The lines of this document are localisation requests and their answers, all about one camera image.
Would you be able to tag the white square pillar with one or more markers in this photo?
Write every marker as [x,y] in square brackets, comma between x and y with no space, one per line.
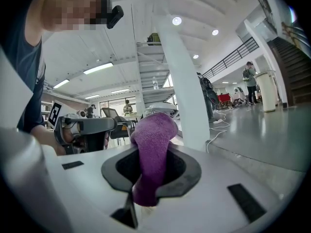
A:
[184,81]

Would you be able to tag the ceiling tube light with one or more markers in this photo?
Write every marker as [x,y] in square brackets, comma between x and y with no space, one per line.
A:
[120,91]
[61,84]
[98,68]

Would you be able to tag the person's dark blue shirt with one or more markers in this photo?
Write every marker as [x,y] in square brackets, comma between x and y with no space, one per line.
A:
[26,57]

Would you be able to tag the dark backpack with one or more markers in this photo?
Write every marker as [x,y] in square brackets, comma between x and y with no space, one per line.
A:
[153,39]

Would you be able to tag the white power strip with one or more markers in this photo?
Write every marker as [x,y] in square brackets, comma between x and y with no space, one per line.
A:
[218,121]

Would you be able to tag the person's left hand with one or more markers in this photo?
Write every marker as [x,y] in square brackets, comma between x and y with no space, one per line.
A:
[68,135]

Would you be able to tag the white cylindrical stand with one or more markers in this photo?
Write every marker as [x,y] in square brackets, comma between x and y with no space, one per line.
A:
[266,93]

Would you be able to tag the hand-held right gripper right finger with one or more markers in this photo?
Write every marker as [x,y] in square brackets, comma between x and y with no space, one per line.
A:
[213,203]

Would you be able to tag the black mesh sled chair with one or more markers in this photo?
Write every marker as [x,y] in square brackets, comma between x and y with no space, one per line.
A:
[119,130]

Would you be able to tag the white round robot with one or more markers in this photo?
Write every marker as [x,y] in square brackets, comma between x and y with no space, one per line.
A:
[238,91]

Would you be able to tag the person's left forearm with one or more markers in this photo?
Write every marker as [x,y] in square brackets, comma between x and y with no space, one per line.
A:
[45,139]

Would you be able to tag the black balcony railing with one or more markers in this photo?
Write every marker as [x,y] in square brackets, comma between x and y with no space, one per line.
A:
[233,54]

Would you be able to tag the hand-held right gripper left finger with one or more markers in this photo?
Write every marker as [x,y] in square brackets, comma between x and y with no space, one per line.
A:
[92,190]

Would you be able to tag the black head-worn camera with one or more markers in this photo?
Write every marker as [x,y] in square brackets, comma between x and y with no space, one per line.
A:
[114,17]

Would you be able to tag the person's head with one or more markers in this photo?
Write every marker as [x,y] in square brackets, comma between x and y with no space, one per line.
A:
[68,6]

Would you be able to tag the clear water bottle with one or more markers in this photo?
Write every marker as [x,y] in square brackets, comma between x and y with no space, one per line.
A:
[155,84]

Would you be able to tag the purple cloth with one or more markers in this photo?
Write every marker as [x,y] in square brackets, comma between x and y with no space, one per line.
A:
[153,139]

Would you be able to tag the white grey plastic case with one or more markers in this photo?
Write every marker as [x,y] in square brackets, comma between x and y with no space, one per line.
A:
[165,107]

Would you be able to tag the table with red tablecloth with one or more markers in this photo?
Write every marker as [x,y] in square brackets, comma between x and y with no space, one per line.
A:
[223,98]

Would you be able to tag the dark wooden staircase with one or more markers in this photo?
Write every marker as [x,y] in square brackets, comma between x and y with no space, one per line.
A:
[298,76]

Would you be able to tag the white metal shelving rack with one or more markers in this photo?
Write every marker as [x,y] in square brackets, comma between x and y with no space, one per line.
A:
[153,69]

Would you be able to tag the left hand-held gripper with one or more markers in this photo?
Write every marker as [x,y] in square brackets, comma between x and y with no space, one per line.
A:
[70,115]

